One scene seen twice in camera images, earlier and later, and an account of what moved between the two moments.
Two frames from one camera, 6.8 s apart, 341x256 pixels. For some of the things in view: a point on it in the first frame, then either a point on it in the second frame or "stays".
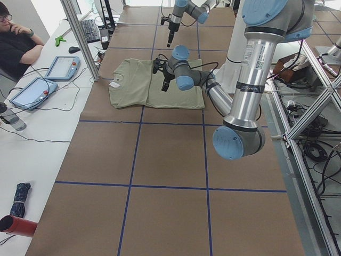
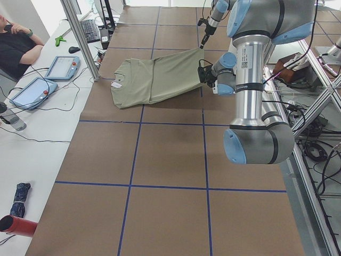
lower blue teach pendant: (34, 94) stays
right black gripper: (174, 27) to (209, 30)
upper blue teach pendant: (63, 68) stays
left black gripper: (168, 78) to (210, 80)
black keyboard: (90, 30) stays
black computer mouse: (73, 49) stays
